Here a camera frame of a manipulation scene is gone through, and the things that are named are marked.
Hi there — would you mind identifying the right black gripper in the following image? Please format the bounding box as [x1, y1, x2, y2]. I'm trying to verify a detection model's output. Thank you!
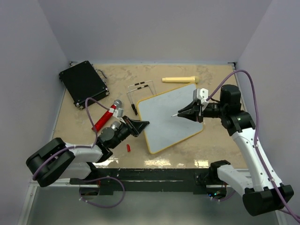
[178, 99, 227, 123]

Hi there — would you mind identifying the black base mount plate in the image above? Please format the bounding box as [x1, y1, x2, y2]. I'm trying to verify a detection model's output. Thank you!
[70, 168, 225, 195]

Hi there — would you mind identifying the yellow framed whiteboard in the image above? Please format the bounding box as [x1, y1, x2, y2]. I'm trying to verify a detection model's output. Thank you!
[137, 83, 203, 154]

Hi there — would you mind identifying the wire whiteboard stand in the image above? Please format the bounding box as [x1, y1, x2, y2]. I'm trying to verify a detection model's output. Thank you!
[126, 80, 157, 115]

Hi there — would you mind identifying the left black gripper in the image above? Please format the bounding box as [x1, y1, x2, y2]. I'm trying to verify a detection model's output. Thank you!
[110, 115, 149, 149]

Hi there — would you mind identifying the black carrying case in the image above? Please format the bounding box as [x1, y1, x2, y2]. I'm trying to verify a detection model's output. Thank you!
[59, 60, 110, 109]

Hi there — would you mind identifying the cream toy microphone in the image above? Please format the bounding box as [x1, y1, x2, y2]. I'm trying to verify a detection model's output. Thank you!
[162, 76, 200, 83]

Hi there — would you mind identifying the silver toy microphone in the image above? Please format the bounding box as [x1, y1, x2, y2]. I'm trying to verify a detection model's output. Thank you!
[110, 121, 121, 131]

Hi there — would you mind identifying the red glitter toy microphone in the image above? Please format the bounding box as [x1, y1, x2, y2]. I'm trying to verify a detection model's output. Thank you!
[94, 99, 122, 132]

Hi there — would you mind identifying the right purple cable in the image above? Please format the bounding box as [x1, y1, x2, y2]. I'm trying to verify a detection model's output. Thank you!
[206, 69, 300, 222]

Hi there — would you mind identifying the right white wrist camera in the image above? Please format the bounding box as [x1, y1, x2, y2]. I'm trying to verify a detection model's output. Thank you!
[193, 88, 209, 105]

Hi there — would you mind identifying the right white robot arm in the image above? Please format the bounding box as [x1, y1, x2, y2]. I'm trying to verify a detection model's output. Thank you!
[177, 84, 294, 216]

